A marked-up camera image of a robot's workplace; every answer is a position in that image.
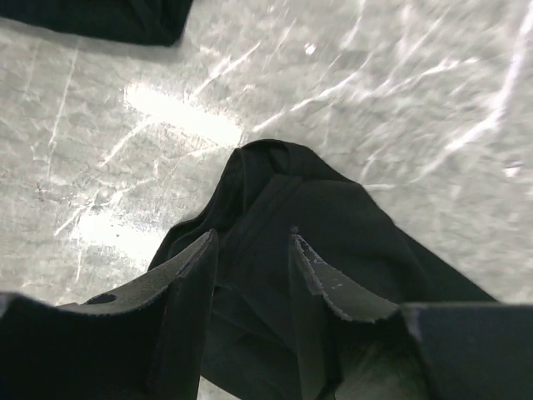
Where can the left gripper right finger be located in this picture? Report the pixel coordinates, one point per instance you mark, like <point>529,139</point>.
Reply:
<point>347,299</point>

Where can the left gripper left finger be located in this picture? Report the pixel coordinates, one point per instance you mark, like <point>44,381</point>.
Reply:
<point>182,284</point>

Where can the black t-shirt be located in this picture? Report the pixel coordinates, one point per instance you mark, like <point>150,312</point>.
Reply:
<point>141,22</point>
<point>268,338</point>

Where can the folded black t-shirt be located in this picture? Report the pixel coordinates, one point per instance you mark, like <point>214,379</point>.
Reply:
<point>141,22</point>

